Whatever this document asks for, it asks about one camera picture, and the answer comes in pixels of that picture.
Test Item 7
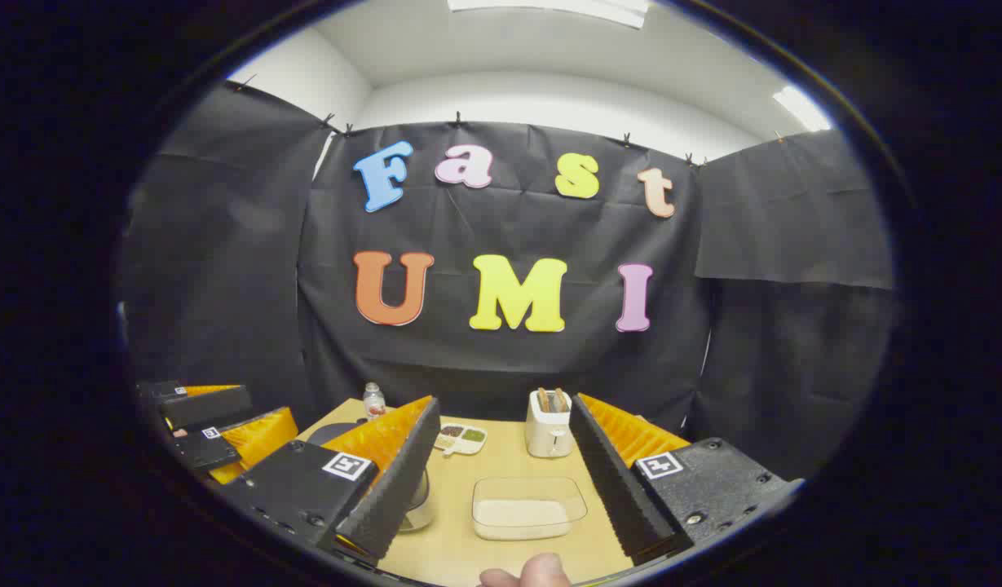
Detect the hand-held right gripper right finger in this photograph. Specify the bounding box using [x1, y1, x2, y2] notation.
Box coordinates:
[570, 392, 801, 567]

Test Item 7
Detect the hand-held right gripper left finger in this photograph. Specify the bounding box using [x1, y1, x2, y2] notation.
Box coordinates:
[222, 395, 443, 562]

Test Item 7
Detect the white rice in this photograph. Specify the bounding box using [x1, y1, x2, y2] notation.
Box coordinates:
[476, 499, 571, 539]

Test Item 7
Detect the white toaster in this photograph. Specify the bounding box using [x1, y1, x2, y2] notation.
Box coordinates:
[525, 390, 573, 459]

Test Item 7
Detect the white divided seasoning tray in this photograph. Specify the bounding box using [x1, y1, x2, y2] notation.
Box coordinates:
[434, 422, 488, 456]

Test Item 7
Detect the black backdrop cloth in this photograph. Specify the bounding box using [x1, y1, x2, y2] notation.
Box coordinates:
[117, 82, 897, 482]

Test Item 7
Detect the ceiling light panel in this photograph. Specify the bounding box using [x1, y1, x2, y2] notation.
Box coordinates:
[448, 0, 652, 29]
[774, 86, 832, 131]

